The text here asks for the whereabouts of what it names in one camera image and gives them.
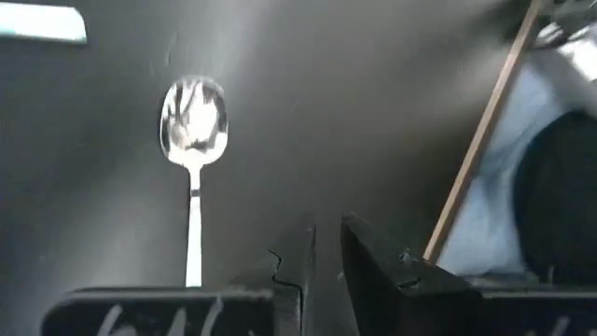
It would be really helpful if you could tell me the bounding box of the silver spoon checkered handle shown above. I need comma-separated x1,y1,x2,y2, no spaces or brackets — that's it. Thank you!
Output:
158,75,230,288

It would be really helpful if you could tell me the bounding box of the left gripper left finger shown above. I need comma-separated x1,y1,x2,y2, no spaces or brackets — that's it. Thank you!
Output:
41,214,316,336

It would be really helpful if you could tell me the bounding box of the black table mat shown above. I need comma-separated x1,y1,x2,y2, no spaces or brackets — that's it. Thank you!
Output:
0,0,542,336

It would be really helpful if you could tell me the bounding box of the person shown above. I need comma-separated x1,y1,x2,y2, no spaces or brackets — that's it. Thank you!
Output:
437,0,597,287

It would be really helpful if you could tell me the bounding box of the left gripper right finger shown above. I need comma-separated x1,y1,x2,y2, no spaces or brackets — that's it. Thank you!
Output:
342,214,597,336

